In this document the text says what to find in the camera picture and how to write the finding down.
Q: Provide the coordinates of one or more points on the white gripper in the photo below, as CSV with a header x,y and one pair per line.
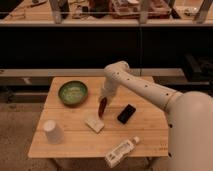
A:
x,y
108,90

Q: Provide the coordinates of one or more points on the white tube with cap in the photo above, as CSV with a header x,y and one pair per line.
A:
x,y
120,152

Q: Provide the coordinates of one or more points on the black smartphone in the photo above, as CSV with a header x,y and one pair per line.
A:
x,y
126,113

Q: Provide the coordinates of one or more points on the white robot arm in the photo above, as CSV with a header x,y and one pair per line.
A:
x,y
189,116

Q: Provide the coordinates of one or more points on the white upside-down cup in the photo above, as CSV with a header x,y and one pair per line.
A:
x,y
53,132

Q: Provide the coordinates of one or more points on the green bowl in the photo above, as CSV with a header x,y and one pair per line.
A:
x,y
73,93

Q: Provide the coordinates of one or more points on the wooden table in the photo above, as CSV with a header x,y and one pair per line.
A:
x,y
79,141

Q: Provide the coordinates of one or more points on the background workbench shelf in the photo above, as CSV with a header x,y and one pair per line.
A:
x,y
106,13

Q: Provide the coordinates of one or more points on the white sponge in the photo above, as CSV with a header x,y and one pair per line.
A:
x,y
95,123

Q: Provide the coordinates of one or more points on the red pepper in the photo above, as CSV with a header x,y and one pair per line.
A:
x,y
102,107

